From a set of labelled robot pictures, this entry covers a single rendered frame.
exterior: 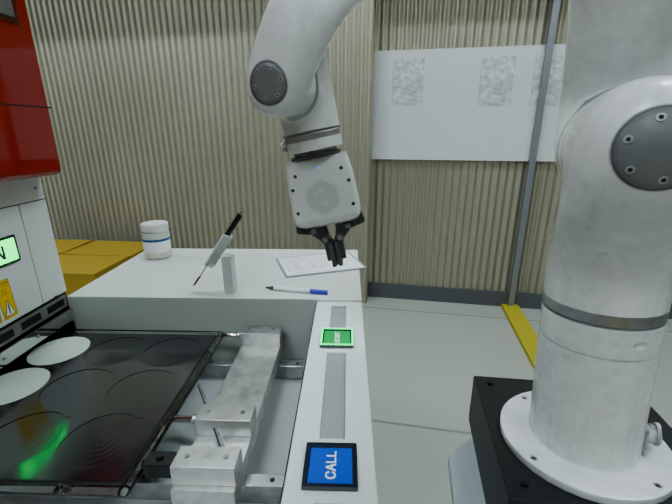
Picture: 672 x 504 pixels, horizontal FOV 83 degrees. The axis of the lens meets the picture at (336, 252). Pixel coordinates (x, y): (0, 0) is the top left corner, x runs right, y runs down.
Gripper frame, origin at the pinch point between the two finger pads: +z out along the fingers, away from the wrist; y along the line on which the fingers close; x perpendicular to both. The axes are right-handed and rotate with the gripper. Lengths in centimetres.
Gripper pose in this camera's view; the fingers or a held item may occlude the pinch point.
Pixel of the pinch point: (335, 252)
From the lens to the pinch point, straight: 60.5
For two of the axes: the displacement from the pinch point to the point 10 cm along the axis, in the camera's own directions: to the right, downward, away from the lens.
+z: 1.9, 9.4, 3.0
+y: 9.8, -1.7, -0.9
